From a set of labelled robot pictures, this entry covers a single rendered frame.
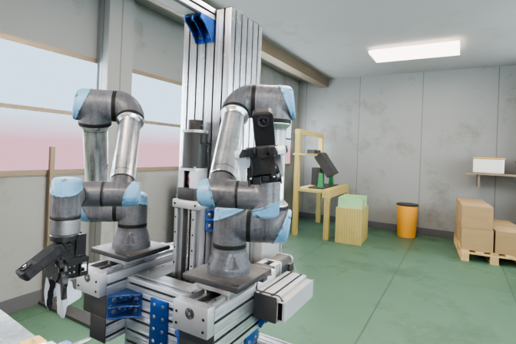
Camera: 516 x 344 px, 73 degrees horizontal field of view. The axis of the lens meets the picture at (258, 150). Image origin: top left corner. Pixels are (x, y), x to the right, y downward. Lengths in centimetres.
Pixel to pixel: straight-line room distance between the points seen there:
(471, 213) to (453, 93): 249
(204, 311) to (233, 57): 93
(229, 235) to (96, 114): 64
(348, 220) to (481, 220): 184
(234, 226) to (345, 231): 488
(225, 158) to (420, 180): 654
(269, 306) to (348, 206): 472
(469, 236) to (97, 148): 533
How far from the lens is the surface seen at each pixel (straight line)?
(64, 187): 104
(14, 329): 160
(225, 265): 120
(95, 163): 145
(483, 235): 597
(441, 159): 732
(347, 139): 761
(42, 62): 372
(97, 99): 137
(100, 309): 153
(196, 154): 138
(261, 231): 116
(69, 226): 106
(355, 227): 593
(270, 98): 115
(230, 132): 105
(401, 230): 693
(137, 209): 150
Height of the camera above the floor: 145
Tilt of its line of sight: level
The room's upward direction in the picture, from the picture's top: 2 degrees clockwise
